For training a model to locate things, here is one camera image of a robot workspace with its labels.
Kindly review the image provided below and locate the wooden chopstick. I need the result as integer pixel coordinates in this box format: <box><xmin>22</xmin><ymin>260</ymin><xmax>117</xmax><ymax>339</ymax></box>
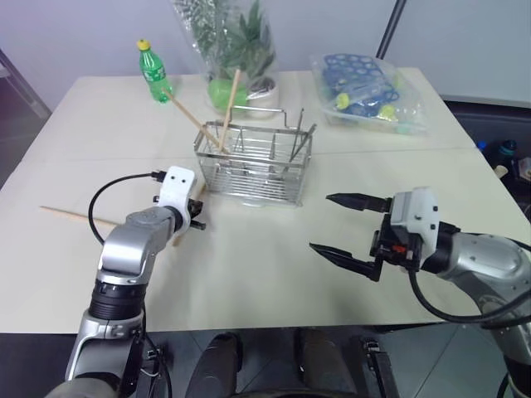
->
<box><xmin>39</xmin><ymin>205</ymin><xmax>122</xmax><ymax>228</ymax></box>
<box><xmin>217</xmin><ymin>68</ymin><xmax>242</xmax><ymax>155</ymax></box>
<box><xmin>161</xmin><ymin>85</ymin><xmax>230</xmax><ymax>155</ymax></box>

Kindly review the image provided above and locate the green plastic soda bottle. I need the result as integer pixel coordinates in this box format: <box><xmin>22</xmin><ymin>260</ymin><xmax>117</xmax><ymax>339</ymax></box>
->
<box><xmin>137</xmin><ymin>37</ymin><xmax>175</xmax><ymax>106</ymax></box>

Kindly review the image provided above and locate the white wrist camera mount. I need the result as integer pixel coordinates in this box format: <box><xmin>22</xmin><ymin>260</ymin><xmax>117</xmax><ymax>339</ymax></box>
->
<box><xmin>158</xmin><ymin>165</ymin><xmax>198</xmax><ymax>230</ymax></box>
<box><xmin>391</xmin><ymin>187</ymin><xmax>440</xmax><ymax>255</ymax></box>

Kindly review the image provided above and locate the grey metal frame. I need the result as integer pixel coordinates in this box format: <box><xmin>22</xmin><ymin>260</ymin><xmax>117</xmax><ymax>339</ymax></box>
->
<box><xmin>0</xmin><ymin>46</ymin><xmax>53</xmax><ymax>122</ymax></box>

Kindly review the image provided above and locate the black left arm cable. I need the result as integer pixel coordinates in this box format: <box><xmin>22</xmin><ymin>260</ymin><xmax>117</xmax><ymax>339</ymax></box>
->
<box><xmin>88</xmin><ymin>170</ymin><xmax>168</xmax><ymax>246</ymax></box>

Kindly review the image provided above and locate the silver wire basket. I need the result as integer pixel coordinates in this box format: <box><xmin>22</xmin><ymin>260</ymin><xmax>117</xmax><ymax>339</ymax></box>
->
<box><xmin>193</xmin><ymin>106</ymin><xmax>318</xmax><ymax>209</ymax></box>

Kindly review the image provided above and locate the dark rounded shape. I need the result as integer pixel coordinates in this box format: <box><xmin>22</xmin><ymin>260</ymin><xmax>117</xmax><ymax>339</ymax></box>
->
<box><xmin>293</xmin><ymin>328</ymin><xmax>354</xmax><ymax>398</ymax></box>
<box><xmin>187</xmin><ymin>331</ymin><xmax>244</xmax><ymax>398</ymax></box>

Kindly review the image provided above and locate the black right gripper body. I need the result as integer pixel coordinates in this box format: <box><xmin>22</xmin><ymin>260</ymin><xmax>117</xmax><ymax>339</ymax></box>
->
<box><xmin>369</xmin><ymin>210</ymin><xmax>422</xmax><ymax>272</ymax></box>

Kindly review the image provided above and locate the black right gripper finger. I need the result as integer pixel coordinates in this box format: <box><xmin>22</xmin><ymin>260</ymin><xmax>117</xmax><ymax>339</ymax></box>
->
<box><xmin>325</xmin><ymin>192</ymin><xmax>393</xmax><ymax>215</ymax></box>
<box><xmin>308</xmin><ymin>243</ymin><xmax>385</xmax><ymax>284</ymax></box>

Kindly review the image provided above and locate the dark bottle with blue cap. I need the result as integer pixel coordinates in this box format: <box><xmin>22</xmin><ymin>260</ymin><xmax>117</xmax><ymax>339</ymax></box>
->
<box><xmin>493</xmin><ymin>138</ymin><xmax>519</xmax><ymax>171</ymax></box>

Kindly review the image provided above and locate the dark vertical pole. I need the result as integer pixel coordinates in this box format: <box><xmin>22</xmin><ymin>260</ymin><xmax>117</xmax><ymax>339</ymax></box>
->
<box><xmin>374</xmin><ymin>0</ymin><xmax>408</xmax><ymax>60</ymax></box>

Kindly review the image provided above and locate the white plant pot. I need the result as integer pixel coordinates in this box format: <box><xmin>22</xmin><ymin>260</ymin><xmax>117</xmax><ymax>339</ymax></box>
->
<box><xmin>245</xmin><ymin>76</ymin><xmax>281</xmax><ymax>122</ymax></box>

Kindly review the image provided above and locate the green plant in plastic wrap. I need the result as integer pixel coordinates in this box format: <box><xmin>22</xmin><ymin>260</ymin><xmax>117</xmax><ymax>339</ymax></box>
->
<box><xmin>173</xmin><ymin>0</ymin><xmax>278</xmax><ymax>109</ymax></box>

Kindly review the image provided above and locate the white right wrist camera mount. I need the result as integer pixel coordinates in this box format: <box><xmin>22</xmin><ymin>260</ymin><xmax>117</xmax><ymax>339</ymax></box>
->
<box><xmin>391</xmin><ymin>187</ymin><xmax>440</xmax><ymax>255</ymax></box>

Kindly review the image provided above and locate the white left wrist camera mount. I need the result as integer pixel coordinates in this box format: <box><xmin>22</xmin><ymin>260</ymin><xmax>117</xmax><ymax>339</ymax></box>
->
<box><xmin>158</xmin><ymin>165</ymin><xmax>198</xmax><ymax>230</ymax></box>

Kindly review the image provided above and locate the clear bag of blue toys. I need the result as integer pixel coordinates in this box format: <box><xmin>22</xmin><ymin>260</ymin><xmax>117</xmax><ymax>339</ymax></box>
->
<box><xmin>309</xmin><ymin>52</ymin><xmax>431</xmax><ymax>138</ymax></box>

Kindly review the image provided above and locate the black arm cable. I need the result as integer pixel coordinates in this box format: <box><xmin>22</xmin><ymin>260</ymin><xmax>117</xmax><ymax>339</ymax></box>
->
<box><xmin>407</xmin><ymin>240</ymin><xmax>531</xmax><ymax>331</ymax></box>
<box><xmin>88</xmin><ymin>170</ymin><xmax>168</xmax><ymax>246</ymax></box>

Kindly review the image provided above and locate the thin dark metal utensil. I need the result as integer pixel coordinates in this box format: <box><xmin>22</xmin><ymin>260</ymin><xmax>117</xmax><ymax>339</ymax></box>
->
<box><xmin>289</xmin><ymin>107</ymin><xmax>306</xmax><ymax>163</ymax></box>

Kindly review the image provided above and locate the black metal bracket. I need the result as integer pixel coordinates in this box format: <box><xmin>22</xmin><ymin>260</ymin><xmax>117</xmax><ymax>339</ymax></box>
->
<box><xmin>359</xmin><ymin>337</ymin><xmax>402</xmax><ymax>398</ymax></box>

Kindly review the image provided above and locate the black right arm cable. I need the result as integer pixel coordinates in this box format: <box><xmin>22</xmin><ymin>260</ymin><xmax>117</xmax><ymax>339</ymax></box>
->
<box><xmin>407</xmin><ymin>240</ymin><xmax>531</xmax><ymax>331</ymax></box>

